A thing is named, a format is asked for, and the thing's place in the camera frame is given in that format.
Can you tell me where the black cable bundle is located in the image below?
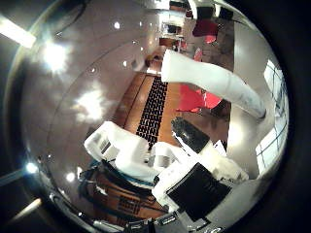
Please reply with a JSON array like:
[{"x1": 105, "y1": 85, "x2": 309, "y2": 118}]
[{"x1": 78, "y1": 160, "x2": 163, "y2": 221}]

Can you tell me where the red chair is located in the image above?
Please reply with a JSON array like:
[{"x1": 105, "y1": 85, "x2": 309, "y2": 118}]
[
  {"x1": 191, "y1": 18, "x2": 220, "y2": 45},
  {"x1": 203, "y1": 91, "x2": 224, "y2": 110},
  {"x1": 175, "y1": 83, "x2": 206, "y2": 114}
]

